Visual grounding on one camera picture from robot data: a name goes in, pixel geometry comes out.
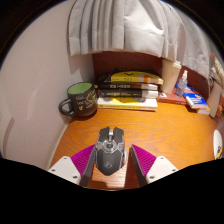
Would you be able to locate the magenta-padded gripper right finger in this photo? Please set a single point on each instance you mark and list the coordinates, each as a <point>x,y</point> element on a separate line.
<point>160,168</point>

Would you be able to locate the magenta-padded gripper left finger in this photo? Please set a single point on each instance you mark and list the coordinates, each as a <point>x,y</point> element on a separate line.
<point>66,169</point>

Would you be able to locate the grey black computer mouse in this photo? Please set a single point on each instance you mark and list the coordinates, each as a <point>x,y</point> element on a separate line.
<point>110,156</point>

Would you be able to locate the white mouse pad, yellow wrist rest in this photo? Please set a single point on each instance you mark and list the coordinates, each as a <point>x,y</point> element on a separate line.
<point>218,143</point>

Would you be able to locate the dark mug, green inside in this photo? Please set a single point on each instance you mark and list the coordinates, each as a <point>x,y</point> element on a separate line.
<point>83,101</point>

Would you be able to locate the red book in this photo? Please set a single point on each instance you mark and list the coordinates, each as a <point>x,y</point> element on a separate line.
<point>170,99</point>

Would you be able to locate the orange yellow book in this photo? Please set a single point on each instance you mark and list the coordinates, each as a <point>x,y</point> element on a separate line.
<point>204,111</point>

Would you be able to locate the yellow and white book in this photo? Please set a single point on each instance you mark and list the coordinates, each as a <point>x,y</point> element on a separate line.
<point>126,103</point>

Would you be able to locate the blue book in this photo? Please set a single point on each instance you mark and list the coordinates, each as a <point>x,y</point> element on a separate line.
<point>196,99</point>

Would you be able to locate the clear pump bottle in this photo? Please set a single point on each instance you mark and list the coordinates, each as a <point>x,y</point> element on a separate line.
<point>181,85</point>

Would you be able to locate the white ceramic vase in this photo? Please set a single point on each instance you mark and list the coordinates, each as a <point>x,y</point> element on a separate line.
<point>215,100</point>

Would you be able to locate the yellow and black book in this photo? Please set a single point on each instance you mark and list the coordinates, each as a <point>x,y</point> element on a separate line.
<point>133,77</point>

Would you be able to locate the white pleated curtain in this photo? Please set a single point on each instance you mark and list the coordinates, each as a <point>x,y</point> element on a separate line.
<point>133,26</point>

